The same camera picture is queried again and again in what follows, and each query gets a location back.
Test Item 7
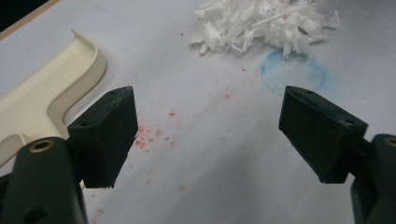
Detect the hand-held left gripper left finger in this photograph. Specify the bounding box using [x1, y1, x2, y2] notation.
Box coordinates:
[66, 85, 139, 189]

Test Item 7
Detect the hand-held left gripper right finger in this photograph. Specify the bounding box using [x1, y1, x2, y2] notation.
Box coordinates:
[277, 85, 370, 185]

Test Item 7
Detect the cream plastic dustpan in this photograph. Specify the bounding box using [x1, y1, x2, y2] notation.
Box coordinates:
[0, 28, 107, 169]

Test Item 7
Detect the pile of white paper scraps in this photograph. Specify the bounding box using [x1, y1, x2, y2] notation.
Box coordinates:
[190, 0, 341, 61]

